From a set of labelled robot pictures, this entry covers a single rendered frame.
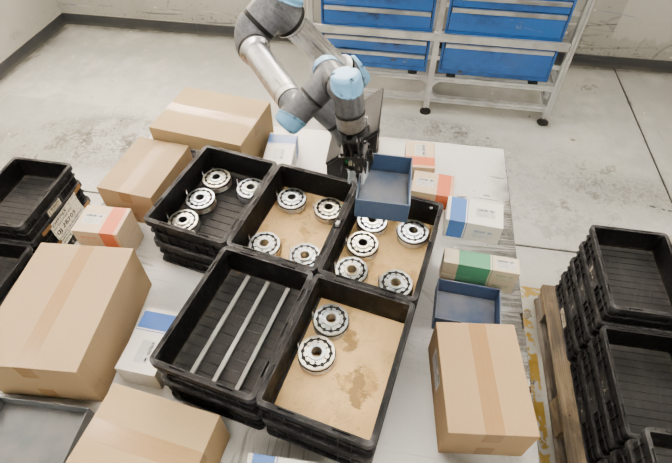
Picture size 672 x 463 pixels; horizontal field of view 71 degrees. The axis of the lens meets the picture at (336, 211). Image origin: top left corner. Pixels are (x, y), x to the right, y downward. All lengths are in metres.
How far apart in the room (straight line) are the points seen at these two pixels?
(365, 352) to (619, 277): 1.21
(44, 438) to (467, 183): 1.66
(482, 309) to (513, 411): 0.41
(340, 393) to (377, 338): 0.19
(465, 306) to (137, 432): 1.02
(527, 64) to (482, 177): 1.51
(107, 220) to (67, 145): 1.96
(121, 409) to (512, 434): 0.96
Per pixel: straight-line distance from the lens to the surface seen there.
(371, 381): 1.34
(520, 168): 3.28
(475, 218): 1.77
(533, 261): 2.77
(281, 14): 1.51
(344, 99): 1.14
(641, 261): 2.32
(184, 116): 2.06
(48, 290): 1.62
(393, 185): 1.43
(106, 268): 1.59
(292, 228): 1.62
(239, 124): 1.96
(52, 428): 1.63
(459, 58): 3.38
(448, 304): 1.63
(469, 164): 2.12
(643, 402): 2.10
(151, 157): 1.96
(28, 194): 2.63
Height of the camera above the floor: 2.06
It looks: 48 degrees down
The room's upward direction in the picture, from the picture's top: straight up
